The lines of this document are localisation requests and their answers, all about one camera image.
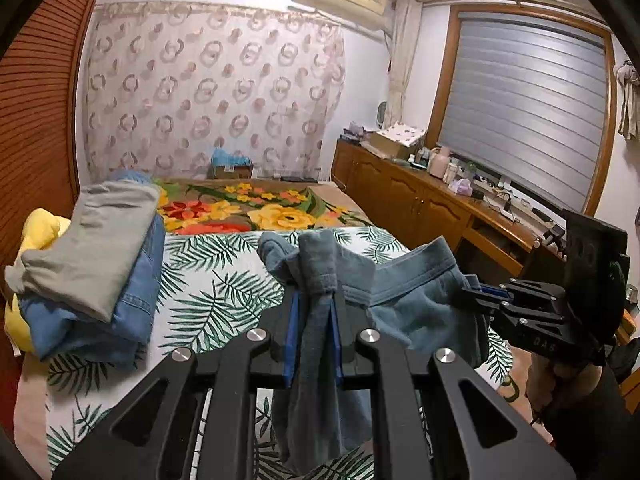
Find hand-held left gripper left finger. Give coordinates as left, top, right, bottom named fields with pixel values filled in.
left=50, top=285, right=301, bottom=480

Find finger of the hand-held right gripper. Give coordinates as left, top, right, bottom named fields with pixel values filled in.
left=492, top=301, right=568, bottom=329
left=460, top=276, right=568, bottom=307

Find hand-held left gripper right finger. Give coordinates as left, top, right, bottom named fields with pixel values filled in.
left=327, top=287, right=578, bottom=480

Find teal pants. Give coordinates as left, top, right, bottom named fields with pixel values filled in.
left=257, top=230, right=493, bottom=476

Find person's right forearm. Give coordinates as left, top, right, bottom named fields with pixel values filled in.
left=545, top=350, right=640, bottom=480

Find folded grey-green pants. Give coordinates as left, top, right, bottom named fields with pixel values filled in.
left=5, top=180, right=162, bottom=323

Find person's right hand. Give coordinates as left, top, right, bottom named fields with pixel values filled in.
left=525, top=347, right=606, bottom=423

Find leaf print bed sheet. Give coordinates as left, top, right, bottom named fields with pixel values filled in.
left=45, top=225, right=516, bottom=480

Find floral blanket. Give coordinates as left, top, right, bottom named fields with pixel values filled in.
left=152, top=177, right=373, bottom=236

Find pink thermos jug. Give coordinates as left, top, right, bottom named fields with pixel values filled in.
left=429, top=145, right=451, bottom=179

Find folded blue denim jeans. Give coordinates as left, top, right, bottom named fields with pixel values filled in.
left=17, top=212, right=166, bottom=371

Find wooden sideboard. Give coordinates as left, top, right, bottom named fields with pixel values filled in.
left=331, top=137, right=566, bottom=301

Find hanging cream cloth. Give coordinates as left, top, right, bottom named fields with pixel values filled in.
left=614, top=60, right=640, bottom=138

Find cardboard box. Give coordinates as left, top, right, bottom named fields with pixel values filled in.
left=212, top=162, right=253, bottom=181

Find grey window blind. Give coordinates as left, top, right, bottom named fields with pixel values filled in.
left=440, top=7, right=608, bottom=211

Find dotted cloth covered box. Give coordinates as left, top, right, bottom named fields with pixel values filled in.
left=367, top=121, right=428, bottom=158

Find light blue cloth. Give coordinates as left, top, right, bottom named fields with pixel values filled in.
left=112, top=170, right=153, bottom=187

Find cream curtain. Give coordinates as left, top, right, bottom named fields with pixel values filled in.
left=387, top=0, right=423, bottom=133

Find pink mattress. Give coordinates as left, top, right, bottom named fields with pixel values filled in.
left=12, top=355, right=53, bottom=480

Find circle pattern curtain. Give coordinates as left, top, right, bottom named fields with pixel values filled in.
left=82, top=2, right=346, bottom=183

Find brass curtain rod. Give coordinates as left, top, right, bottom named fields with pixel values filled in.
left=512, top=0, right=601, bottom=22

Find yellow cloth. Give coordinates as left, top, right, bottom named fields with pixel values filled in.
left=4, top=208, right=71, bottom=361

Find wooden louvre door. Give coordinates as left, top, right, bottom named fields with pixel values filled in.
left=0, top=0, right=113, bottom=281

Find wooden window frame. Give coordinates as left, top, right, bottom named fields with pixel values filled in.
left=425, top=2, right=618, bottom=218

